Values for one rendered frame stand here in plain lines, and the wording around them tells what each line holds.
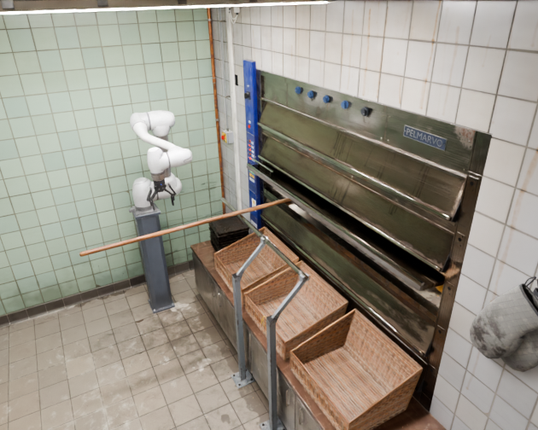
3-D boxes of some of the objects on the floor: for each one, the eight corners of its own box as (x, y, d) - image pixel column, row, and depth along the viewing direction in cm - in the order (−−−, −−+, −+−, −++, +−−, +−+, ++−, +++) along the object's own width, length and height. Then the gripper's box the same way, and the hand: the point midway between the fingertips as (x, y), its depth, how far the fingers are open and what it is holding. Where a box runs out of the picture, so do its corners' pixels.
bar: (233, 313, 389) (225, 196, 335) (309, 421, 290) (314, 279, 235) (201, 324, 376) (186, 205, 322) (269, 442, 277) (265, 297, 223)
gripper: (175, 172, 289) (179, 200, 300) (138, 181, 279) (143, 209, 290) (178, 177, 284) (182, 205, 294) (141, 185, 274) (146, 214, 284)
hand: (163, 206), depth 292 cm, fingers open, 13 cm apart
